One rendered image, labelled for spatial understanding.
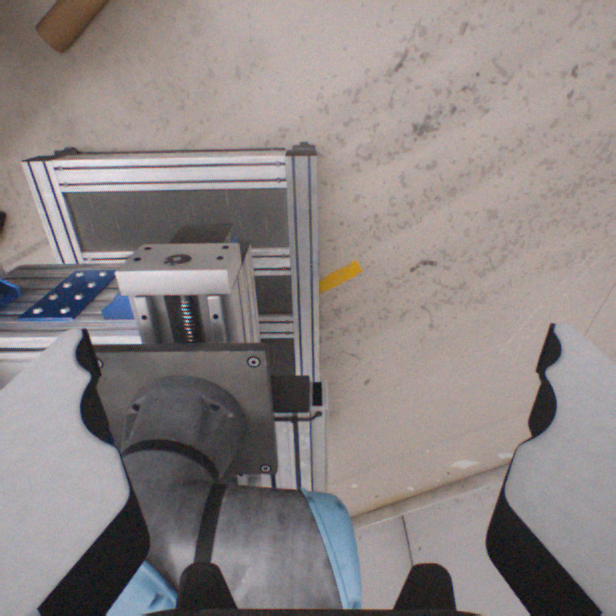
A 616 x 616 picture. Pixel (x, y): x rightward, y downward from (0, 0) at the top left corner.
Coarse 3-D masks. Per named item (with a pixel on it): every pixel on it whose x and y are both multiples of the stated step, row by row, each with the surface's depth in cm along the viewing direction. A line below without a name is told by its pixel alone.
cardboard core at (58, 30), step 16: (64, 0) 109; (80, 0) 109; (96, 0) 110; (48, 16) 111; (64, 16) 111; (80, 16) 112; (48, 32) 112; (64, 32) 113; (80, 32) 117; (64, 48) 118
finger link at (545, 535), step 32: (544, 352) 11; (576, 352) 10; (544, 384) 9; (576, 384) 9; (608, 384) 9; (544, 416) 9; (576, 416) 8; (608, 416) 8; (544, 448) 7; (576, 448) 7; (608, 448) 7; (512, 480) 7; (544, 480) 7; (576, 480) 7; (608, 480) 7; (512, 512) 6; (544, 512) 6; (576, 512) 6; (608, 512) 6; (512, 544) 6; (544, 544) 6; (576, 544) 6; (608, 544) 6; (512, 576) 7; (544, 576) 6; (576, 576) 5; (608, 576) 5; (544, 608) 6; (576, 608) 5; (608, 608) 5
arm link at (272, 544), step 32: (224, 512) 37; (256, 512) 37; (288, 512) 38; (320, 512) 38; (224, 544) 35; (256, 544) 35; (288, 544) 36; (320, 544) 36; (352, 544) 36; (224, 576) 34; (256, 576) 34; (288, 576) 34; (320, 576) 35; (352, 576) 35; (256, 608) 33; (288, 608) 33; (320, 608) 34; (352, 608) 35
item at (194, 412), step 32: (160, 384) 49; (192, 384) 49; (128, 416) 49; (160, 416) 46; (192, 416) 46; (224, 416) 49; (128, 448) 44; (160, 448) 42; (192, 448) 44; (224, 448) 48
